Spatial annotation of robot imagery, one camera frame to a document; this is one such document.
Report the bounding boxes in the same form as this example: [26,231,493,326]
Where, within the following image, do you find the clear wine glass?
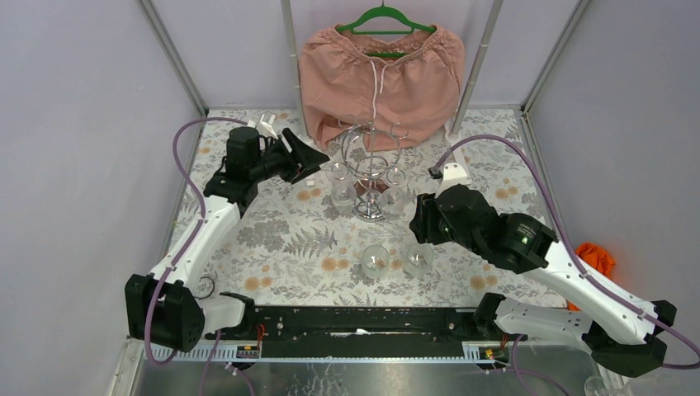
[361,244,390,279]
[380,167,407,219]
[326,163,356,215]
[404,243,434,277]

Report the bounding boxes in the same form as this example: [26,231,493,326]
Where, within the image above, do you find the clear wine glass front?
[380,167,407,219]

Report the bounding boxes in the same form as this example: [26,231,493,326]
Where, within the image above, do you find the chrome wine glass rack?
[339,121,408,223]

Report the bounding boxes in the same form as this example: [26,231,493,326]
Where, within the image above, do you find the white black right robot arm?
[409,184,677,378]

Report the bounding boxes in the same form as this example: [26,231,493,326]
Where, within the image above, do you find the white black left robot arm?
[125,126,329,352]

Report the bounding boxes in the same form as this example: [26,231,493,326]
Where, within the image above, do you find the floral table mat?
[178,108,566,309]

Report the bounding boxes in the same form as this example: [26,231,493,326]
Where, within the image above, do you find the pink shorts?
[299,26,466,149]

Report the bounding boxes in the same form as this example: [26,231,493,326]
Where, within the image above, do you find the orange cloth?
[575,242,617,280]

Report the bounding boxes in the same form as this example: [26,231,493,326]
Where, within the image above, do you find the green clothes hanger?
[334,1,437,36]

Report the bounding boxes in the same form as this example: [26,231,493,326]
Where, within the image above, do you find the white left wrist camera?
[247,111,278,139]

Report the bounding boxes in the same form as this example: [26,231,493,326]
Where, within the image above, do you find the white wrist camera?
[428,162,473,196]
[247,111,278,139]

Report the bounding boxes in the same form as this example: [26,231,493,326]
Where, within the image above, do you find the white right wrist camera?
[428,162,473,196]

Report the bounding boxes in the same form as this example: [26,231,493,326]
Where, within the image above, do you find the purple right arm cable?
[428,134,700,396]

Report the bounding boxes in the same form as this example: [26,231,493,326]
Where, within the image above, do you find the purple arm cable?
[428,134,700,396]
[143,116,250,396]

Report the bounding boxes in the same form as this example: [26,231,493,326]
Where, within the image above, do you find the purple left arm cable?
[143,116,250,396]

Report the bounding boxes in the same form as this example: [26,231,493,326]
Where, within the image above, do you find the black ring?
[196,276,218,302]

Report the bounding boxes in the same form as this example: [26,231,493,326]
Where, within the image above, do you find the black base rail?
[221,305,515,359]

